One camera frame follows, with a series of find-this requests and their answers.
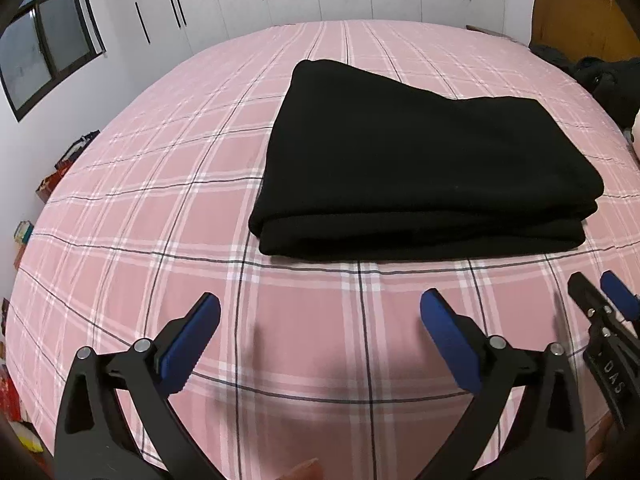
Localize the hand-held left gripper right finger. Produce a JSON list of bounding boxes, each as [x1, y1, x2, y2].
[[419, 287, 587, 480]]

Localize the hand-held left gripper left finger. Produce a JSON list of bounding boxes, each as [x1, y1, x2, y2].
[[55, 291, 223, 480]]

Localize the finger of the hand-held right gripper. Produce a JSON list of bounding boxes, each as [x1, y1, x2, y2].
[[567, 271, 614, 334], [600, 269, 640, 322]]

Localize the black pants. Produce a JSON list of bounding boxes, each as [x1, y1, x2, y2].
[[248, 59, 605, 262]]

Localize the white plush toy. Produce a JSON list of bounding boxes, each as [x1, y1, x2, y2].
[[627, 110, 640, 161]]

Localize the bed with pink plaid sheet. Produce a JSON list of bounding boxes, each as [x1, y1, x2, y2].
[[5, 20, 640, 480]]

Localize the yellow flat packet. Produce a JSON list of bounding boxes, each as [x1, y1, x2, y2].
[[9, 420, 48, 454]]

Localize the red patterned bags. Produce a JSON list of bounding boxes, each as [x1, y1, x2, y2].
[[0, 364, 24, 422]]

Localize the dark clothing pile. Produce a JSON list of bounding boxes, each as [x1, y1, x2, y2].
[[529, 42, 640, 128]]

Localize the red gift bag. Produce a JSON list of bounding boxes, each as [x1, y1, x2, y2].
[[35, 172, 67, 204]]

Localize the purple gift bag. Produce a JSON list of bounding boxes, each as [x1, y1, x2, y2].
[[55, 130, 101, 167]]

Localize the wooden headboard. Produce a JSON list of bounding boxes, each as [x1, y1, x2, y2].
[[530, 0, 640, 63]]

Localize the black framed window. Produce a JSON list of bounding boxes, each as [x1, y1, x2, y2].
[[0, 0, 107, 123]]

